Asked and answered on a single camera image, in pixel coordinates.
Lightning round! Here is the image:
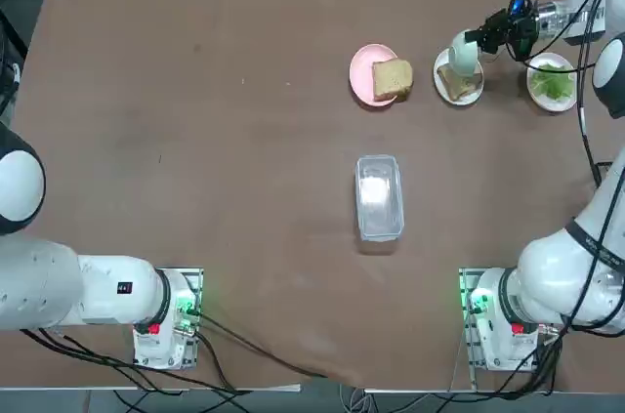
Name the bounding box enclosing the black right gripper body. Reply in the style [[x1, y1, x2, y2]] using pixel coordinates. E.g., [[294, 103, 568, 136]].
[[505, 12, 539, 62]]

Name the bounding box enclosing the green bowl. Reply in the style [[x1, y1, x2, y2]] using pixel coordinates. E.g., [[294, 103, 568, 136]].
[[447, 30, 482, 76]]

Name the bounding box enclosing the brown bread slice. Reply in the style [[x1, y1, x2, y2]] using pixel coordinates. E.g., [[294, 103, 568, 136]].
[[371, 59, 415, 103], [437, 63, 482, 103]]

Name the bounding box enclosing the pale plate under lettuce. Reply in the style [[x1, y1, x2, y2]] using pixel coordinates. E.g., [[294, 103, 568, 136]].
[[525, 52, 580, 114]]

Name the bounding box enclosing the white plate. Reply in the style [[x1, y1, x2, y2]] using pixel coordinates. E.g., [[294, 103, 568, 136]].
[[433, 47, 485, 106]]

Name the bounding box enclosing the pink plate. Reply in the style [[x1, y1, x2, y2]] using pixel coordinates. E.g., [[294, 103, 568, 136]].
[[348, 43, 406, 109]]

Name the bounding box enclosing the green lettuce leaf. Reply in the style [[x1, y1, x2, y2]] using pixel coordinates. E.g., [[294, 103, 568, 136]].
[[530, 63, 575, 100]]

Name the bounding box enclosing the clear plastic container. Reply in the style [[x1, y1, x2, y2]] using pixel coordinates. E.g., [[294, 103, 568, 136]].
[[354, 154, 405, 242]]

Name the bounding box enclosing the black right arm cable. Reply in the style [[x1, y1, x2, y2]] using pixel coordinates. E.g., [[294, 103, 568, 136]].
[[502, 0, 625, 336]]

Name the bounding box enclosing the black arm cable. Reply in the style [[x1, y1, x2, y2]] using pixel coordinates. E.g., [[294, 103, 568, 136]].
[[19, 310, 338, 392], [502, 0, 625, 336]]

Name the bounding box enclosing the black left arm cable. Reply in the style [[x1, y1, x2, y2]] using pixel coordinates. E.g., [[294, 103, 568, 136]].
[[19, 310, 338, 392]]

